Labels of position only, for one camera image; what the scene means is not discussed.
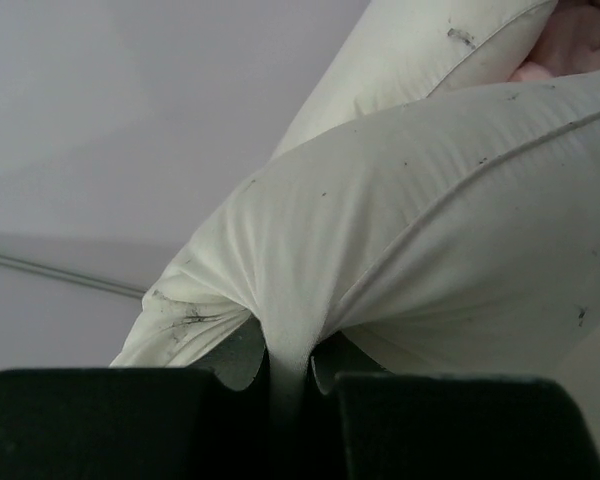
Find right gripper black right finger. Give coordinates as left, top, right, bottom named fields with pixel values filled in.
left=302, top=334, right=600, bottom=479

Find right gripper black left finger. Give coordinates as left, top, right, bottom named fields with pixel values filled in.
left=0, top=319, right=268, bottom=479

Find bare white pillow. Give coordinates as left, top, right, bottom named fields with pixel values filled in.
left=274, top=0, right=557, bottom=156

